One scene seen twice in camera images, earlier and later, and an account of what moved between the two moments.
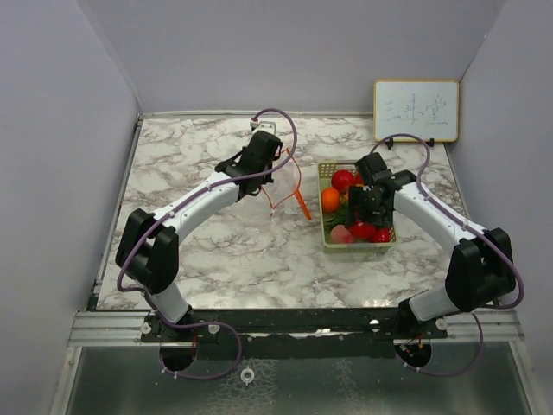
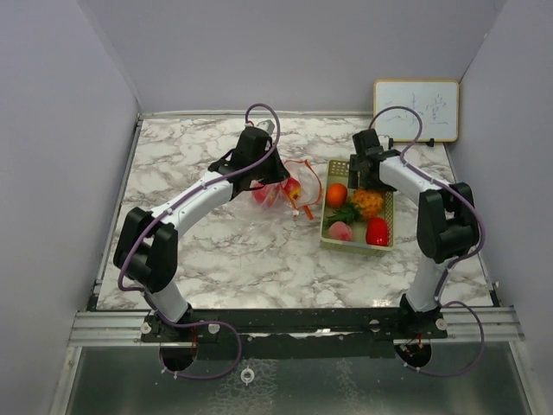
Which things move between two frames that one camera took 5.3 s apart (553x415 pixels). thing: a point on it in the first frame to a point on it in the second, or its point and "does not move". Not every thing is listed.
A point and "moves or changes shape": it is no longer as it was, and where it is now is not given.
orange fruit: [330, 200] moves or changes shape
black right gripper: [357, 211] to [358, 180]
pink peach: [340, 233] does not move
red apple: [342, 179] to [292, 188]
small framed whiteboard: [428, 108] does not move
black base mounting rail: [293, 334] does not move
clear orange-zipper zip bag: [284, 186] moves or changes shape
